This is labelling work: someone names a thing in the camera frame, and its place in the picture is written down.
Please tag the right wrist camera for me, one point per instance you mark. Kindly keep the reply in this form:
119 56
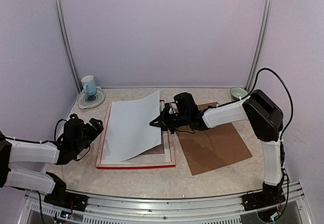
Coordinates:
169 109

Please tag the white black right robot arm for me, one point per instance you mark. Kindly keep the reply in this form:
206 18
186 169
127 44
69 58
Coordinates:
265 117

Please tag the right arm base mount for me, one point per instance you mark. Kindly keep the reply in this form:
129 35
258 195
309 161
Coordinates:
270 195

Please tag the brown backing board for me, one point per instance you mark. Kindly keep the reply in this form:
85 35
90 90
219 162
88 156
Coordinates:
212 149

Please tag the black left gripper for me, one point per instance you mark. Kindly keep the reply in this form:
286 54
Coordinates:
99 128

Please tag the light blue mug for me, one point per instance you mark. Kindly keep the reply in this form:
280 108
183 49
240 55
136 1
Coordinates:
89 85

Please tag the cat and books photo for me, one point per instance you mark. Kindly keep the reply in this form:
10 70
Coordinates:
128 132

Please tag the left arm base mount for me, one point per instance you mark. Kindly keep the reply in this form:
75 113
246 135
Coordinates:
62 198

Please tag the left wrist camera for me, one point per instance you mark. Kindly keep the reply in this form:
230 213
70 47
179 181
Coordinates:
73 116

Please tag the front aluminium rail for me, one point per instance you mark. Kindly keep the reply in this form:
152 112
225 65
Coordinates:
113 209

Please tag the left aluminium corner post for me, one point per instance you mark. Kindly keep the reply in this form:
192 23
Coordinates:
66 44

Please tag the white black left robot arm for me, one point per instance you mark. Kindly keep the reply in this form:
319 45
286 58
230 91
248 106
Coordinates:
15 151

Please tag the pale green ceramic bowl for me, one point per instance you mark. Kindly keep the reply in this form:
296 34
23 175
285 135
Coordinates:
237 93

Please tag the white photo mat board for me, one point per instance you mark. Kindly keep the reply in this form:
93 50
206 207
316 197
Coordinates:
129 142

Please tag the red wooden picture frame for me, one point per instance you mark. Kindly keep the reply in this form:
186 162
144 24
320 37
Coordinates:
161 156

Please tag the right aluminium corner post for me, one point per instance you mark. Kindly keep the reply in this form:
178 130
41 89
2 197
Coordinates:
259 45

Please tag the aluminium corner post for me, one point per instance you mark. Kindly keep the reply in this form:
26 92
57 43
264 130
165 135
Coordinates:
259 45
66 44

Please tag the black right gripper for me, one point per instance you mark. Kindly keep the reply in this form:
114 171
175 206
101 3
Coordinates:
160 122

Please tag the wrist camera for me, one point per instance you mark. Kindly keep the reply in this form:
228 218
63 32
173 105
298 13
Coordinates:
73 116
169 109

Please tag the white blue swirl plate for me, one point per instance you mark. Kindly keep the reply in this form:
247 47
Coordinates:
85 101

